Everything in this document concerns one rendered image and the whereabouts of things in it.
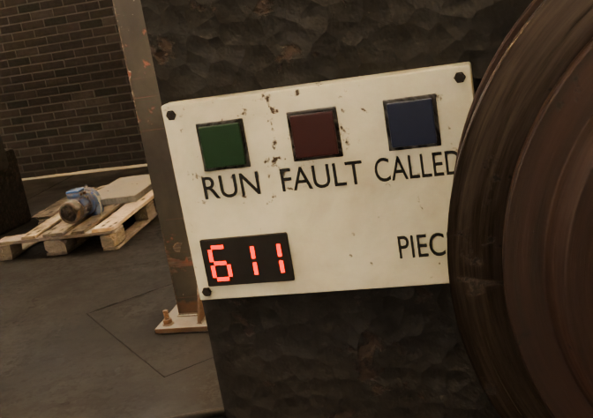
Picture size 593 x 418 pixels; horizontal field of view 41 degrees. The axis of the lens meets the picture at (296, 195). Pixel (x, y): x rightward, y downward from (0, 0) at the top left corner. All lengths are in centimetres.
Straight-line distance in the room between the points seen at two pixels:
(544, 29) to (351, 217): 25
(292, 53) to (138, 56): 268
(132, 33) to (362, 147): 272
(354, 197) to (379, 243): 4
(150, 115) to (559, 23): 293
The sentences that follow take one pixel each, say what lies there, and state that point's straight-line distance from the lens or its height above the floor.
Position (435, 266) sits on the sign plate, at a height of 108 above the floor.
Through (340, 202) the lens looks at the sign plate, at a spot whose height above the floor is 114.
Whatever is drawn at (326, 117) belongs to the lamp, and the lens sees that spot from 65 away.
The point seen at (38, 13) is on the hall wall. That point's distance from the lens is 764.
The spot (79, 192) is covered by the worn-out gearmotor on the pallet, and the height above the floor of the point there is 33.
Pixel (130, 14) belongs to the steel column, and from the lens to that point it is 334.
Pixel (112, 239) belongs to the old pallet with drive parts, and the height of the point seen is 7.
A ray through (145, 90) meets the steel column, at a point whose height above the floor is 102.
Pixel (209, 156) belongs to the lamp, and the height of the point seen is 119.
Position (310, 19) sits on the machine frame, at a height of 129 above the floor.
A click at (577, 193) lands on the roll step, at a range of 49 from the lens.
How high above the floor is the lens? 132
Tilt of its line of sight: 14 degrees down
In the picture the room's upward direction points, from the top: 9 degrees counter-clockwise
